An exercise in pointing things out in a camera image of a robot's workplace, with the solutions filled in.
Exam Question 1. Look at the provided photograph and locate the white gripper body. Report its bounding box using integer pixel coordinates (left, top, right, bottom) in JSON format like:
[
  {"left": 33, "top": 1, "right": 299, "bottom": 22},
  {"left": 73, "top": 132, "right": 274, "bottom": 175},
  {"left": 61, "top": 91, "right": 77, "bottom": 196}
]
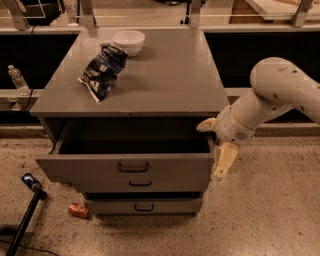
[{"left": 215, "top": 105, "right": 258, "bottom": 144}]

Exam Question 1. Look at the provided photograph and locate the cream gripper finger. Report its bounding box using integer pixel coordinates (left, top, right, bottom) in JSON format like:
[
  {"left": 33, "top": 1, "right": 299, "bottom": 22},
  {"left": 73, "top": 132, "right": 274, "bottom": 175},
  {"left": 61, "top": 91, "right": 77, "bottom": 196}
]
[
  {"left": 196, "top": 117, "right": 216, "bottom": 132},
  {"left": 212, "top": 142, "right": 239, "bottom": 180}
]

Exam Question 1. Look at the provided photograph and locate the grey top drawer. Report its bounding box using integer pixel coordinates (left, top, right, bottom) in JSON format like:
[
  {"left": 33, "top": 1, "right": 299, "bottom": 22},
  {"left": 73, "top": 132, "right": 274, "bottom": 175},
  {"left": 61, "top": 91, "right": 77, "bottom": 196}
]
[{"left": 36, "top": 117, "right": 214, "bottom": 185}]

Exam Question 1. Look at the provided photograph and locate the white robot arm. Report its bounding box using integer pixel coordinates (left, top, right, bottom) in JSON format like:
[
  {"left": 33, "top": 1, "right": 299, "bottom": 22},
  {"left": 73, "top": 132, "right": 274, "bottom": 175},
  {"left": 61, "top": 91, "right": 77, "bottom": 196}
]
[{"left": 197, "top": 57, "right": 320, "bottom": 178}]

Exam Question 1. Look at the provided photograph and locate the grey drawer cabinet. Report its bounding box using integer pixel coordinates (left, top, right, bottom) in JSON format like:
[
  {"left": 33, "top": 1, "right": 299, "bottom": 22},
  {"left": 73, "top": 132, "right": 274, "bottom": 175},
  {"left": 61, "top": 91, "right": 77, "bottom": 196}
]
[{"left": 31, "top": 28, "right": 229, "bottom": 201}]

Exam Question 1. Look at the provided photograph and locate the grey bottom drawer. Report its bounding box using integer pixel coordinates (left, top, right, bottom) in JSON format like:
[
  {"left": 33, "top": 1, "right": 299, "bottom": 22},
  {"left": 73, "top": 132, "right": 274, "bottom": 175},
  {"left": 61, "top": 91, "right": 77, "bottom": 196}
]
[{"left": 85, "top": 198, "right": 202, "bottom": 215}]

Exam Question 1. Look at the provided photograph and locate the white bowl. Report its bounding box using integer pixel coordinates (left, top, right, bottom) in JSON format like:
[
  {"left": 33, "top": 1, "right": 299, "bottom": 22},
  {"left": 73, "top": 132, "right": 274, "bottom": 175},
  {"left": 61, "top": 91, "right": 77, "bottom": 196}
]
[{"left": 113, "top": 30, "right": 145, "bottom": 57}]

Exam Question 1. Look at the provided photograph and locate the blue crumpled chip bag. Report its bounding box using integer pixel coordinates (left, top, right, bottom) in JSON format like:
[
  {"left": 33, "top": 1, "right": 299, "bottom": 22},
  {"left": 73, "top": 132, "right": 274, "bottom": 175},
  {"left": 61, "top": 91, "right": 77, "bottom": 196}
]
[{"left": 78, "top": 43, "right": 128, "bottom": 103}]

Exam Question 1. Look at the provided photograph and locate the black pole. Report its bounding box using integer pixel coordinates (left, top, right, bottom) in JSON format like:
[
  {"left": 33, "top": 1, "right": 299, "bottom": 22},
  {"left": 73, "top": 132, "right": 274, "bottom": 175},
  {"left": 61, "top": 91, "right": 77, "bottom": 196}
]
[{"left": 6, "top": 189, "right": 46, "bottom": 256}]

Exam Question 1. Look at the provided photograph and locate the blue soda can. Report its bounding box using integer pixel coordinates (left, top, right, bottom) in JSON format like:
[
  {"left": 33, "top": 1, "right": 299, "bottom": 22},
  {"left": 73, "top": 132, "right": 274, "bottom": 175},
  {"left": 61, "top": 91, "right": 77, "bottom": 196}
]
[{"left": 21, "top": 173, "right": 41, "bottom": 191}]

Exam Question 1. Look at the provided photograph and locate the clear plastic water bottle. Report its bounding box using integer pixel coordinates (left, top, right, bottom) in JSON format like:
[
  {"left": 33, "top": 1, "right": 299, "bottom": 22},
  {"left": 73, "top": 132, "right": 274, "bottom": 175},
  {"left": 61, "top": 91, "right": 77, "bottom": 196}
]
[{"left": 8, "top": 65, "right": 30, "bottom": 96}]

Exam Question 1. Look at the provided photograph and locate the black cable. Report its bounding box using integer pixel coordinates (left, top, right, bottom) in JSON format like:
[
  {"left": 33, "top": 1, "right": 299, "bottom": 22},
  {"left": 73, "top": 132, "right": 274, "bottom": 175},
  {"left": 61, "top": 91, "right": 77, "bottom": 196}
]
[{"left": 9, "top": 25, "right": 38, "bottom": 111}]

